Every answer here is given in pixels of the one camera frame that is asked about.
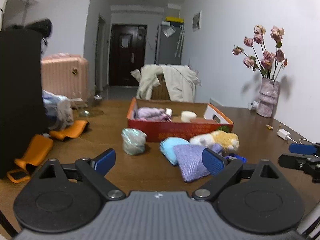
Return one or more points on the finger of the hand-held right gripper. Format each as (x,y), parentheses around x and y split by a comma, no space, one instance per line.
(302,148)
(292,161)

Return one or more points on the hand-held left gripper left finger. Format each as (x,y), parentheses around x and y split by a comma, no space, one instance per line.
(106,161)

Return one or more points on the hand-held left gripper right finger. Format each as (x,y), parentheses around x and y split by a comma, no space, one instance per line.
(212,161)

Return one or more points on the lavender knit cloth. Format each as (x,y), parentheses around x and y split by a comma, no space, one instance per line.
(191,162)

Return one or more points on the yellow white plush toy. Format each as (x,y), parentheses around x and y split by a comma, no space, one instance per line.
(220,140)

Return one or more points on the clear plastic bag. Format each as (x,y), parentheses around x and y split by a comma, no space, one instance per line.
(58,110)
(133,141)

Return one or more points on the light blue fluffy cloth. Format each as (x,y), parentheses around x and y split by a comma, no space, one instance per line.
(171,148)

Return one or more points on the red cardboard box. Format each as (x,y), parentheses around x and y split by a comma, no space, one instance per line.
(180,131)

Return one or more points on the small white block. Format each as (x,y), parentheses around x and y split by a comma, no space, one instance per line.
(168,111)

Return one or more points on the white charger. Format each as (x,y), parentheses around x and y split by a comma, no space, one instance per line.
(283,133)

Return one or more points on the small gold trinket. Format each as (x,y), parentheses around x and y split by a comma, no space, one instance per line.
(269,127)

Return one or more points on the clear glass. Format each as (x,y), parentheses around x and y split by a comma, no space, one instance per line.
(84,111)

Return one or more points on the pink textured vase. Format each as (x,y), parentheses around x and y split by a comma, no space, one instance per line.
(268,97)

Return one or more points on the beige coat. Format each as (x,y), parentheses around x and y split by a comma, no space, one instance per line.
(180,82)

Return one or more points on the wooden chair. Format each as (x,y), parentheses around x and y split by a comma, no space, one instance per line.
(161,90)

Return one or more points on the pink ribbed suitcase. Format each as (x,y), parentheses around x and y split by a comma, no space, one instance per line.
(65,77)

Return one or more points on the dark brown door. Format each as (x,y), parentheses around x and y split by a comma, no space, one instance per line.
(125,65)

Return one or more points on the dried pink roses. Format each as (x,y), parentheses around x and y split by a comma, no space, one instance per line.
(266,57)

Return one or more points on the grey fridge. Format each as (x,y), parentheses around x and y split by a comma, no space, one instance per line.
(167,50)

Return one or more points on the white paper notice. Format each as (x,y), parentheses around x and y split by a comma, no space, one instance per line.
(125,41)

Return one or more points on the white folded umbrella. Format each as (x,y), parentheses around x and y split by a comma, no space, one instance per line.
(179,42)

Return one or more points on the yellow box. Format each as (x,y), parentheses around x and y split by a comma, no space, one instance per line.
(174,19)

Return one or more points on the dark cloth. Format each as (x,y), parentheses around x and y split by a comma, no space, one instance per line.
(37,26)

